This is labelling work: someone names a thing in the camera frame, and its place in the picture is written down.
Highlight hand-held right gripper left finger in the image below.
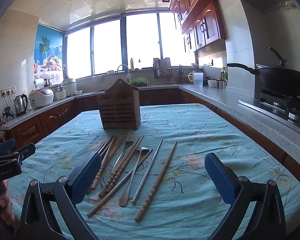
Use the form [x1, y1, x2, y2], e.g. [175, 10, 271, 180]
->
[16, 152, 102, 240]

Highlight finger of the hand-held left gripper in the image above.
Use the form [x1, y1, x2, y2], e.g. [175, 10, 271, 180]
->
[11, 143, 36, 166]
[0, 139, 16, 157]

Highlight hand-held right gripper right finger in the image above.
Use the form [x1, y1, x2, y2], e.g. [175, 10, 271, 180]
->
[204, 152, 288, 240]

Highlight pile of wooden chopsticks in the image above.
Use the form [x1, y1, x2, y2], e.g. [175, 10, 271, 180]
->
[87, 148, 154, 217]

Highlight dark thin chopstick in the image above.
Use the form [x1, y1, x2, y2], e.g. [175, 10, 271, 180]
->
[96, 135, 115, 154]

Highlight metal spoon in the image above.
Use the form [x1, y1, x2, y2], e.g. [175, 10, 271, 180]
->
[119, 147, 150, 207]

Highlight wooden fork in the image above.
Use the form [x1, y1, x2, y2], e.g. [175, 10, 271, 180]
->
[110, 130, 135, 175]

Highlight metal chopstick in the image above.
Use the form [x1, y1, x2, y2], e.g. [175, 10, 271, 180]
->
[132, 138, 163, 204]

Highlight long wooden chopstick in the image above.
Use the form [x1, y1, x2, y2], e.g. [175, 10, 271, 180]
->
[134, 141, 178, 222]

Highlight wooden slatted utensil holder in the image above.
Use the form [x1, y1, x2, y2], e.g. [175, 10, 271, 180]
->
[97, 78, 141, 130]

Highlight person's left hand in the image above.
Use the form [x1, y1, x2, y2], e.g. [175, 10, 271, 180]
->
[0, 181, 17, 229]

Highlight small black tripod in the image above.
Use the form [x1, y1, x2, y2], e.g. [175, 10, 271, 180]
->
[1, 106, 15, 124]

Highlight wooden base cabinets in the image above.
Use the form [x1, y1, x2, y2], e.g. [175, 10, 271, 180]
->
[1, 87, 300, 200]

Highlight steel electric kettle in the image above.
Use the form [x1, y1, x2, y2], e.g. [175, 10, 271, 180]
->
[13, 94, 28, 117]

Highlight teal floral tablecloth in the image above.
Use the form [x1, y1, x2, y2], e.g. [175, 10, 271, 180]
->
[5, 103, 300, 240]

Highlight white pink rice cooker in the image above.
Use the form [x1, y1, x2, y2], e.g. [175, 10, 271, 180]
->
[29, 87, 54, 109]

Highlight small white steamer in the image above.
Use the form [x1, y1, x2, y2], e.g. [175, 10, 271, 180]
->
[55, 84, 67, 101]

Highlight grey speckled kitchen countertop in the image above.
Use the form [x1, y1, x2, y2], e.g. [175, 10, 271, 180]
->
[0, 84, 300, 170]

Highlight white cooking pot appliance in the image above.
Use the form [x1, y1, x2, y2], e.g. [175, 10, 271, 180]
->
[62, 78, 77, 97]

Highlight gas stove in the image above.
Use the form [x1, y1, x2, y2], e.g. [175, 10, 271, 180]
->
[259, 89, 300, 124]

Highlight clear plastic pitcher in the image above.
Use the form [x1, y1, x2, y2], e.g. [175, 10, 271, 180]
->
[192, 72, 204, 87]

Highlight green colander with vegetables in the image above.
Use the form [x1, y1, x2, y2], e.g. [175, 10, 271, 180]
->
[128, 77, 150, 87]

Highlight scissors holder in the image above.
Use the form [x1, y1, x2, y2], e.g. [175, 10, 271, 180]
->
[177, 64, 185, 83]

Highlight kitchen faucet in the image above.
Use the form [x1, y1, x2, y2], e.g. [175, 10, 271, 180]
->
[116, 64, 131, 81]

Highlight black wok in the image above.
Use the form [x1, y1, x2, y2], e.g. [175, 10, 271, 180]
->
[227, 62, 300, 97]

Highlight knife and utensil rack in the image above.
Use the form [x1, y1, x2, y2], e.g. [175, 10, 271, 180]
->
[153, 57, 172, 80]

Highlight kitchen window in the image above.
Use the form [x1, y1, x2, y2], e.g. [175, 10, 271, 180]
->
[64, 11, 198, 79]

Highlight wall power socket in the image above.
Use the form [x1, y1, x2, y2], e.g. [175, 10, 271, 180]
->
[1, 87, 16, 97]

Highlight palm tree wall poster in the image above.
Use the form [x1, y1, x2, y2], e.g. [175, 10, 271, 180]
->
[34, 24, 65, 85]

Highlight black utensil handle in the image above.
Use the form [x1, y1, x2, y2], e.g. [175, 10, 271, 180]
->
[265, 46, 288, 67]

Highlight wooden wall cabinets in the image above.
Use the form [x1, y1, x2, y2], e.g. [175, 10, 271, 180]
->
[169, 0, 227, 53]

